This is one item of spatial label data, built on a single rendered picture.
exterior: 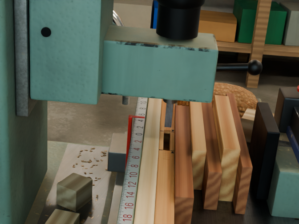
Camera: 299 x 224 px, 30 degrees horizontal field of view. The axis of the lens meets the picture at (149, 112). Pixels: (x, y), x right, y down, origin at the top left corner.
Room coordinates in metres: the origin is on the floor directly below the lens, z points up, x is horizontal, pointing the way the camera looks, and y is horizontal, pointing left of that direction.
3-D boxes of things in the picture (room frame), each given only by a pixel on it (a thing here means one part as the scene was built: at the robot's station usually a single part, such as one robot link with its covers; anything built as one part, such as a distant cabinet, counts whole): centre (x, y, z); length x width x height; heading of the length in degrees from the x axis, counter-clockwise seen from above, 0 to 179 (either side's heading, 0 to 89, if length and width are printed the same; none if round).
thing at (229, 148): (0.65, -0.10, 0.94); 0.16 x 0.02 x 0.07; 179
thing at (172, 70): (0.66, -0.01, 1.03); 0.14 x 0.07 x 0.09; 89
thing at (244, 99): (0.86, -0.12, 0.92); 0.14 x 0.09 x 0.04; 89
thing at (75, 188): (0.69, 0.10, 0.82); 0.04 x 0.03 x 0.03; 153
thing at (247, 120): (0.75, -0.16, 0.92); 0.05 x 0.04 x 0.04; 71
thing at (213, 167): (0.65, -0.08, 0.93); 0.21 x 0.02 x 0.05; 179
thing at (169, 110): (0.66, -0.03, 0.97); 0.01 x 0.01 x 0.05; 89
